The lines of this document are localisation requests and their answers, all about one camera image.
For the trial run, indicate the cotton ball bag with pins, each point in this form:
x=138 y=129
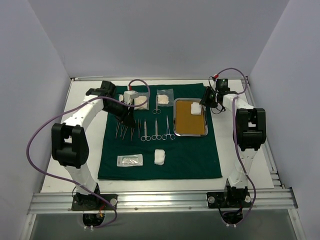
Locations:
x=121 y=98
x=141 y=99
x=165 y=97

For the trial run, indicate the small steel scissors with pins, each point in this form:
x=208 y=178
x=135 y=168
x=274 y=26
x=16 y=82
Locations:
x=156 y=110

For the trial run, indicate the steel surgical scissors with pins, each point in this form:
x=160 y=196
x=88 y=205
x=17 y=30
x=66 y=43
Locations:
x=145 y=137

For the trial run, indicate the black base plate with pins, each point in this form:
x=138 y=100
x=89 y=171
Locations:
x=229 y=199
x=82 y=202

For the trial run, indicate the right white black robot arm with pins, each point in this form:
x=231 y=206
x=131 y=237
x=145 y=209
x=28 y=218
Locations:
x=249 y=128

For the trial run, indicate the stainless steel instrument tray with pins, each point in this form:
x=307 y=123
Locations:
x=206 y=130

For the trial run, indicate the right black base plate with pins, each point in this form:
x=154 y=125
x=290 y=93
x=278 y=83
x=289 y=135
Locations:
x=229 y=199

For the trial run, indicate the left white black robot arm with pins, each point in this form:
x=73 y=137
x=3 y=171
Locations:
x=69 y=145

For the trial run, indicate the curved tip steel tweezers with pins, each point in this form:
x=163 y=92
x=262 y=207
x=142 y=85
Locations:
x=124 y=132

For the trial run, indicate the green white suture packet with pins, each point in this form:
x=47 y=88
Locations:
x=129 y=160

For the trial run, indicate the front aluminium frame rail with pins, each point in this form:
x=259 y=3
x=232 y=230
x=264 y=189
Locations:
x=166 y=201

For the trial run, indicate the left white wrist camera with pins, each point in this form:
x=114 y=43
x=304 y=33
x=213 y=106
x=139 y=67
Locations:
x=129 y=96

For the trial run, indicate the white gauze pad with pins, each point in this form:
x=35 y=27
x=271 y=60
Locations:
x=159 y=157
x=196 y=109

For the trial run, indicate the back aluminium frame rail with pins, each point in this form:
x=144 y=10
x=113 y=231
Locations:
x=146 y=78

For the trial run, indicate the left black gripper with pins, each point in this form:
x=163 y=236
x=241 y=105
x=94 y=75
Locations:
x=124 y=114

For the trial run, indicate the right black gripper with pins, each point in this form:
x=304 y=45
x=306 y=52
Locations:
x=207 y=96

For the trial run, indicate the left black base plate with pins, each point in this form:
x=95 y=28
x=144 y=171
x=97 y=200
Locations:
x=82 y=202

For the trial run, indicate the steel forceps clamp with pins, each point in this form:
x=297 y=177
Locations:
x=168 y=134

